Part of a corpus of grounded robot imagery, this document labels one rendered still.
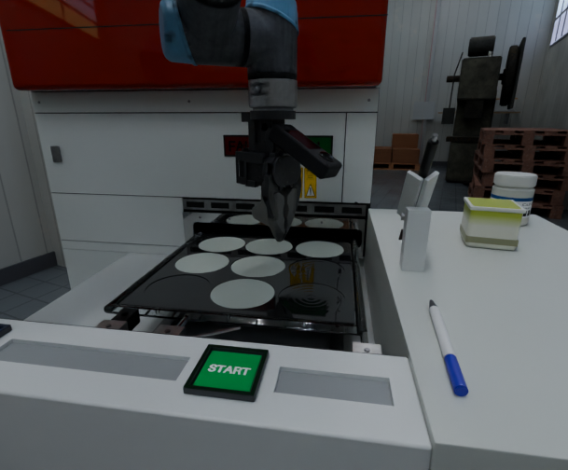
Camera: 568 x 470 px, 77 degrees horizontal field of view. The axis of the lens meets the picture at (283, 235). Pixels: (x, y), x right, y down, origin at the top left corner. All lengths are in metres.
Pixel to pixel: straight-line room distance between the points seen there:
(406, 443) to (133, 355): 0.24
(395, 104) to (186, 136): 9.28
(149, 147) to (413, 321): 0.73
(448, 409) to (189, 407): 0.19
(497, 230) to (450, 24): 9.57
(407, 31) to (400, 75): 0.95
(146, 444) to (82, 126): 0.82
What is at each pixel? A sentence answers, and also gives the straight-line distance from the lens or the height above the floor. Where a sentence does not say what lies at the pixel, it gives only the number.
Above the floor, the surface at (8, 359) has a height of 0.96.
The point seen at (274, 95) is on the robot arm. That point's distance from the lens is 0.55.
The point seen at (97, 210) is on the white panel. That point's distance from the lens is 1.04.
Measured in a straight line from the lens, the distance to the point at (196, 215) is 0.90.
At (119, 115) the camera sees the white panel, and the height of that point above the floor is 1.17.
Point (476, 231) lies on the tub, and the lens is 0.63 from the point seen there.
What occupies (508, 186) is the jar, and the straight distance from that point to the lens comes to 0.79.
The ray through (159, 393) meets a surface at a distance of 0.31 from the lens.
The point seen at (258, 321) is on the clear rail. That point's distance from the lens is 0.50.
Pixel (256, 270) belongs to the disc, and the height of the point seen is 0.90.
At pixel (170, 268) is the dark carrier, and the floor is 0.90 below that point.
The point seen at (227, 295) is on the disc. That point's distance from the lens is 0.57.
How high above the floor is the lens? 1.16
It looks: 18 degrees down
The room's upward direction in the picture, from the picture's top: straight up
